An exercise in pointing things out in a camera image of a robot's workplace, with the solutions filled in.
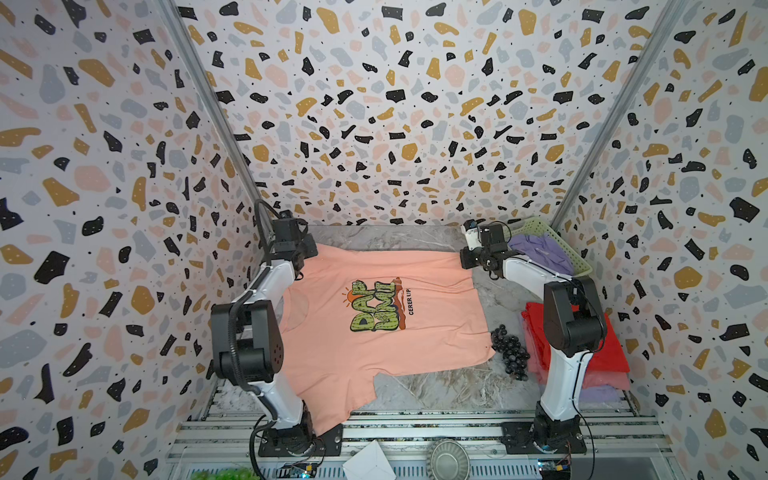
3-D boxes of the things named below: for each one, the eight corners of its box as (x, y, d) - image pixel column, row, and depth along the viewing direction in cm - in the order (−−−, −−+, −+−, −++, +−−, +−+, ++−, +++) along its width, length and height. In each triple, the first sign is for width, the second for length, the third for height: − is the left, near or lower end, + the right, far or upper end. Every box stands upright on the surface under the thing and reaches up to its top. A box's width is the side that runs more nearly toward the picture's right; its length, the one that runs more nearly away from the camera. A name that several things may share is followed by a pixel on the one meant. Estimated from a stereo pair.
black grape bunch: (511, 384, 84) (516, 379, 80) (487, 334, 94) (491, 327, 90) (532, 378, 86) (539, 372, 82) (506, 329, 95) (511, 322, 91)
